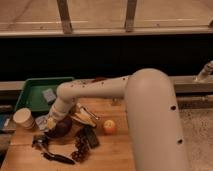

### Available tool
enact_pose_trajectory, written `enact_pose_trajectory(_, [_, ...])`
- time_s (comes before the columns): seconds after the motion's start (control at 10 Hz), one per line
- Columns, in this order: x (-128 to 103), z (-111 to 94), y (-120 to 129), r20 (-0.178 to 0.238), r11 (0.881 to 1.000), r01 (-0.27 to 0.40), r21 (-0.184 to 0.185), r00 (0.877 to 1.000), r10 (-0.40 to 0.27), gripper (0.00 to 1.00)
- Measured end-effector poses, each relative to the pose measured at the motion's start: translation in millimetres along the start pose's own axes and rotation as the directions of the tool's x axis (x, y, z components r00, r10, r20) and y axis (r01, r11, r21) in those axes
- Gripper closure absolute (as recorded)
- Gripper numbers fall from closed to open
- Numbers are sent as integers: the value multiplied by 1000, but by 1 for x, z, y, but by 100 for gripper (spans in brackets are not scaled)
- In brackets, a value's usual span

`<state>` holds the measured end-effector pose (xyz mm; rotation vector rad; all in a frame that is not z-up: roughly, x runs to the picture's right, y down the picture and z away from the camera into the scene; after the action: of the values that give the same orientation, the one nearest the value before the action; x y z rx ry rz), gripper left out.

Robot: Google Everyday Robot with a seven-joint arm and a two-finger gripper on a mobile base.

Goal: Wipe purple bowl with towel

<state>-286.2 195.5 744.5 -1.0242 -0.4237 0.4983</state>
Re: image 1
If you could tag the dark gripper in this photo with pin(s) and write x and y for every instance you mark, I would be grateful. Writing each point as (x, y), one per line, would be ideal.
(40, 141)

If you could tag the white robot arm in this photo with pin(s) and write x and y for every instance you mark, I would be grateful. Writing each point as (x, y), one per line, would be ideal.
(152, 114)

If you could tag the purple bowl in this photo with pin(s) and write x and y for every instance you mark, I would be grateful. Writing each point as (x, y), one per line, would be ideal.
(61, 127)

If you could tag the brown patterned towel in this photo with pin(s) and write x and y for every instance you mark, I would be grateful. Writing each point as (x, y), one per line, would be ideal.
(85, 140)

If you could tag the small blue-white packet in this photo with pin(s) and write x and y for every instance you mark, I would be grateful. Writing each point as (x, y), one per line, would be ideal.
(41, 121)

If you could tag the beige cylindrical cup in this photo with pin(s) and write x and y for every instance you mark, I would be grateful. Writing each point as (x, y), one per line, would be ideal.
(24, 118)

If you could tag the grey sponge block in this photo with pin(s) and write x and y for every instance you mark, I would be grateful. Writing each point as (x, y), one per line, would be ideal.
(49, 95)

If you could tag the green plastic tray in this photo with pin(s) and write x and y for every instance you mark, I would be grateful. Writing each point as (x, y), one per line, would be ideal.
(31, 94)

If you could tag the yellow toy apple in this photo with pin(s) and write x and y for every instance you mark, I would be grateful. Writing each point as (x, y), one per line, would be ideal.
(109, 127)

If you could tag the metal faucet pipe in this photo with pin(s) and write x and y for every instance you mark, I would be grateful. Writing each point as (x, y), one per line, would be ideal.
(205, 72)

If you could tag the black handled utensil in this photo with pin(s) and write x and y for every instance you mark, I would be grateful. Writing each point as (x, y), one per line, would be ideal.
(57, 157)

